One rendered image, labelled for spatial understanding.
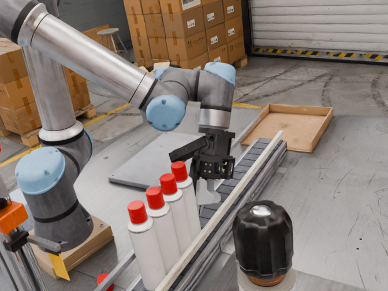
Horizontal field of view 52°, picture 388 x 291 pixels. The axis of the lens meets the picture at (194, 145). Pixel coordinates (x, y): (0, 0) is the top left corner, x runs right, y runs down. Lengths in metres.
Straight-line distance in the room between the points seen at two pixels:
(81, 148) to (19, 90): 2.95
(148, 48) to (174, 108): 3.95
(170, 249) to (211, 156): 0.23
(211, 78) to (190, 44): 3.45
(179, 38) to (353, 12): 1.94
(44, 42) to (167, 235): 0.45
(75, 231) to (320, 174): 0.73
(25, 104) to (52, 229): 3.07
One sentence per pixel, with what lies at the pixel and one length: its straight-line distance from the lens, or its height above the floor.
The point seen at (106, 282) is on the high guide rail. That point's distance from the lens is 0.82.
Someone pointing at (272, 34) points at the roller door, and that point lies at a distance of 5.47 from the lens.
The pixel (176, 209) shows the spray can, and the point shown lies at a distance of 0.86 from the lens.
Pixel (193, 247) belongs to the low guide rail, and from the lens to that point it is 0.91.
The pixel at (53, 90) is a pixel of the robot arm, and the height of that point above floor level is 1.24.
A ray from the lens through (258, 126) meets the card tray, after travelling 1.59.
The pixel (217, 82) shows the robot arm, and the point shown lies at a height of 1.22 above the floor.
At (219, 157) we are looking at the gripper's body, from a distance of 0.91.
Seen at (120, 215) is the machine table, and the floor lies 0.83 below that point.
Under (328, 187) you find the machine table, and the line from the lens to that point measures 1.22.
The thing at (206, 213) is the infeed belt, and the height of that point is 0.88.
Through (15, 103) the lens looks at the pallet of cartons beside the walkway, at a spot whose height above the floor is 0.45.
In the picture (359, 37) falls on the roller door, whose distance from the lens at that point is 4.98.
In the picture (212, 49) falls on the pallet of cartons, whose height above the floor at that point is 0.39.
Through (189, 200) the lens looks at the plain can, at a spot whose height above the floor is 1.00.
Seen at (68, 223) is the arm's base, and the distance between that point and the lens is 1.06.
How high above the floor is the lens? 1.51
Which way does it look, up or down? 27 degrees down
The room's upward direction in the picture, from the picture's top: 9 degrees counter-clockwise
